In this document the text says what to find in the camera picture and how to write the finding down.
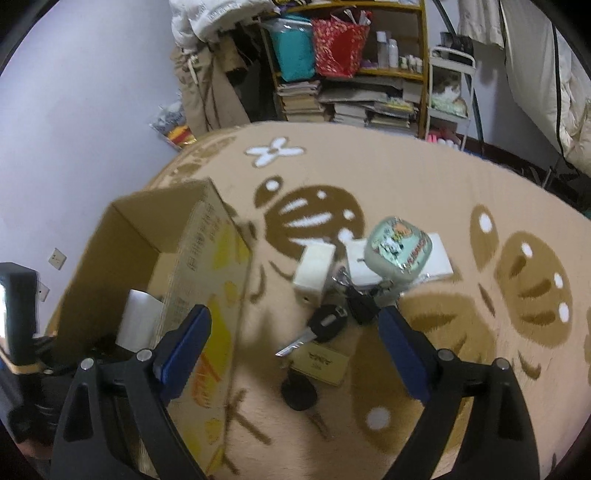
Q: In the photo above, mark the black item on cart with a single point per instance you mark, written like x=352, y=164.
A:
x=457, y=48

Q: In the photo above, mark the wooden shelf unit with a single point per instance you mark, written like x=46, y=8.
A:
x=397, y=9

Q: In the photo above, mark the black key fob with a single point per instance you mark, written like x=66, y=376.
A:
x=360, y=304

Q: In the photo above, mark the black round-head key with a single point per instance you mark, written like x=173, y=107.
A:
x=299, y=392

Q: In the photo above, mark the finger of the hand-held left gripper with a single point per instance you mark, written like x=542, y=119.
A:
x=106, y=346

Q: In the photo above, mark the teal bag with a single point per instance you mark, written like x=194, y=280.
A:
x=293, y=50

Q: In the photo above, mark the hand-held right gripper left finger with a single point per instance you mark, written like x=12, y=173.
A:
x=184, y=350

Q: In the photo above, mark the cream hanging curtain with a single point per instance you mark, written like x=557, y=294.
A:
x=480, y=21

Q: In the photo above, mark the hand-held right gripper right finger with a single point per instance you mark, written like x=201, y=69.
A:
x=406, y=353

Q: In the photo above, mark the red patterned gift bag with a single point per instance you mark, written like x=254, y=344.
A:
x=339, y=48

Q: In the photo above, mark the white cube adapter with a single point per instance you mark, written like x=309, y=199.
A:
x=315, y=267

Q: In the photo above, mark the white metal cart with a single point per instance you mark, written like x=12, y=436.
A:
x=450, y=113

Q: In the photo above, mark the narrow stack of books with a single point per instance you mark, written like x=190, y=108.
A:
x=300, y=101

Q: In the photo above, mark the beige hanging coat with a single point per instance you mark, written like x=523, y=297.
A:
x=203, y=92

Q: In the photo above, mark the green and white packets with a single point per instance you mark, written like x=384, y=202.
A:
x=448, y=99

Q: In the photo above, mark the brass padlock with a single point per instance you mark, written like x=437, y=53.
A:
x=321, y=364

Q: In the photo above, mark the white puffer jacket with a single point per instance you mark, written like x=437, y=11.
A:
x=207, y=18

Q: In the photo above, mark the white box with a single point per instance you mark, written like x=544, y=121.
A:
x=441, y=263

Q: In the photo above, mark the wide stack of books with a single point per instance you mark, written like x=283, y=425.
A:
x=374, y=110

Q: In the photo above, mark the black car key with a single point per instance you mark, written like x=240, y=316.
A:
x=328, y=325

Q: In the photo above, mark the cardboard box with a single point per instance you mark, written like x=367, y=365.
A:
x=138, y=235

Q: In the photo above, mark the row of small bottles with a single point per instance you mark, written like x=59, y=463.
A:
x=411, y=64

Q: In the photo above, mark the white bottles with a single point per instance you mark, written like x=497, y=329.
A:
x=388, y=50

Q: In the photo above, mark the green cartoon print case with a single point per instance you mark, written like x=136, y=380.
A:
x=397, y=247

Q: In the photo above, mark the black metal stand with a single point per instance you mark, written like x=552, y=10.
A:
x=565, y=177

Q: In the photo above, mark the white wall socket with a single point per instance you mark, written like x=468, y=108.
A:
x=57, y=259
x=45, y=293

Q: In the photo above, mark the dark hanging clothes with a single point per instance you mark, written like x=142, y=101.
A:
x=251, y=78

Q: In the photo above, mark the clear bag of plush toys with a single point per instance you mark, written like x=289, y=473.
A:
x=173, y=124

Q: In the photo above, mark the white charger adapter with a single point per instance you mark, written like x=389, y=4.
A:
x=138, y=318

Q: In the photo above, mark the beige butterfly pattern rug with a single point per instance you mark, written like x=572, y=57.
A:
x=438, y=184

